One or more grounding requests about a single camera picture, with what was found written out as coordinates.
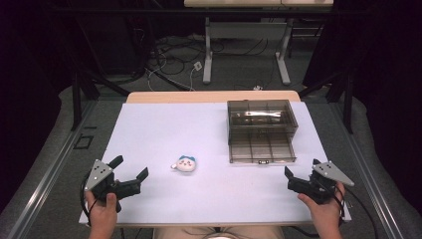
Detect aluminium floor rail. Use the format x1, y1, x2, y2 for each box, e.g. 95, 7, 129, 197
5, 99, 98, 239
326, 99, 406, 239

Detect white desk with metal legs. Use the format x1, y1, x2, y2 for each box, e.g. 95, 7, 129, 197
183, 0, 334, 86

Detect person's right hand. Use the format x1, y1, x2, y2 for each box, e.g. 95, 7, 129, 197
297, 181, 347, 231

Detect person's left hand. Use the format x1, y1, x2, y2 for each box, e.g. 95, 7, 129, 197
85, 190, 119, 231

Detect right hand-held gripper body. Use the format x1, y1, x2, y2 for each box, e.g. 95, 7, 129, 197
306, 160, 355, 205

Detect tangle of floor cables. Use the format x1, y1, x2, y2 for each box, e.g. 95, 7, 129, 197
132, 28, 277, 93

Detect black metal stand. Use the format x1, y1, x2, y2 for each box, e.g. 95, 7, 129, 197
70, 71, 131, 131
298, 71, 354, 134

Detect person's beige shorts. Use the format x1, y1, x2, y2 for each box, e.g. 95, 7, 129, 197
153, 226, 287, 239

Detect black horizontal frame bar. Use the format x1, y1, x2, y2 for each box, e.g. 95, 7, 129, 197
46, 5, 369, 17

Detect white round plush toy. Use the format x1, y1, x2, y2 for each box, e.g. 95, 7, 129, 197
170, 154, 197, 173

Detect transparent brown drawer cabinet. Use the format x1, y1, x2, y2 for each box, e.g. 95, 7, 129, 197
226, 99, 300, 137

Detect pale lilac table mat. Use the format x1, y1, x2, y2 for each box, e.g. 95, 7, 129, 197
78, 102, 352, 227

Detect wooden table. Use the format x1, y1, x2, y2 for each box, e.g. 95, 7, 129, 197
125, 90, 302, 105

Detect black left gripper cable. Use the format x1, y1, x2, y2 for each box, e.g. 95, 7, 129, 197
79, 173, 98, 227

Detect transparent brown drawer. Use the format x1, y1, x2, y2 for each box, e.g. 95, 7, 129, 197
228, 127, 298, 165

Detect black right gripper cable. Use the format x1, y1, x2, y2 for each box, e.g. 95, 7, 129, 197
332, 184, 380, 239

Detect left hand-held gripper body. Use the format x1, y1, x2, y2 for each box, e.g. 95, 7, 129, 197
84, 158, 125, 214

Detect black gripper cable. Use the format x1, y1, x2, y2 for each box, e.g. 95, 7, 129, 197
332, 184, 380, 239
79, 173, 98, 227

